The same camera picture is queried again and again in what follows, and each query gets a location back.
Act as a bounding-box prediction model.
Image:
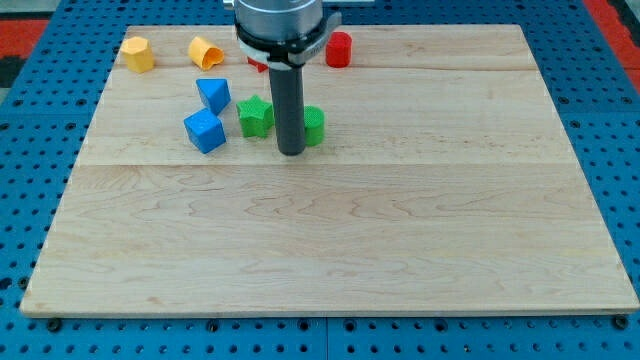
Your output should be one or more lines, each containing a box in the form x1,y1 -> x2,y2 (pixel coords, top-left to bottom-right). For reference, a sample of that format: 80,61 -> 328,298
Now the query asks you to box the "green cylinder block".
304,106 -> 325,147

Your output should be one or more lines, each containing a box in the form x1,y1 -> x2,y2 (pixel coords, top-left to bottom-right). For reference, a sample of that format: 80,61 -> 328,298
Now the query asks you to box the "yellow hexagon block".
120,36 -> 155,73

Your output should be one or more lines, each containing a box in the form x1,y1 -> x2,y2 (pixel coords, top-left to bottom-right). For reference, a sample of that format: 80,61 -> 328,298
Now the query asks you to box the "red block behind rod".
247,57 -> 268,73

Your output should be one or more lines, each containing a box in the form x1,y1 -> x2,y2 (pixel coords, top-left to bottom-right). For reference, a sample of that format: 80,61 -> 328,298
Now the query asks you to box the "blue cube block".
183,108 -> 226,154

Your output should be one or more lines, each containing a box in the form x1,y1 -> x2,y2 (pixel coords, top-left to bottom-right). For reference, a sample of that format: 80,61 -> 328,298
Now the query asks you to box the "red cylinder block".
325,31 -> 352,68

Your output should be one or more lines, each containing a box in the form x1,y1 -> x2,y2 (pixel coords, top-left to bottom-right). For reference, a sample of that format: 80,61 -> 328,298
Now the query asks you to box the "blue triangular block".
196,78 -> 231,115

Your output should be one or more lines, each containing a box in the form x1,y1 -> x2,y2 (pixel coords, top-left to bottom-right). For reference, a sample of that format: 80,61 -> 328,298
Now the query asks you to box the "yellow tipped-over block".
188,36 -> 225,71

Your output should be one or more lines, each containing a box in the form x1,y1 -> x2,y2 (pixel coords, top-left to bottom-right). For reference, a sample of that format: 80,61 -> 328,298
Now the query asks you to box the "light wooden board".
21,25 -> 639,318

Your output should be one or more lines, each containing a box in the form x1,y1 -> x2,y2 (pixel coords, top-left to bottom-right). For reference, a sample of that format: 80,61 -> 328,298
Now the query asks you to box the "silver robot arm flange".
223,0 -> 342,71

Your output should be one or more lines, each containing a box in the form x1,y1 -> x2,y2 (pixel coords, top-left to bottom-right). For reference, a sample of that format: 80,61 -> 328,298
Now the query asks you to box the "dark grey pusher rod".
269,67 -> 306,156

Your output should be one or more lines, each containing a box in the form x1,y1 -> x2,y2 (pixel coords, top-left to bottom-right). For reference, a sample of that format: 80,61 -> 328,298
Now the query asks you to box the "green star block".
236,95 -> 274,138

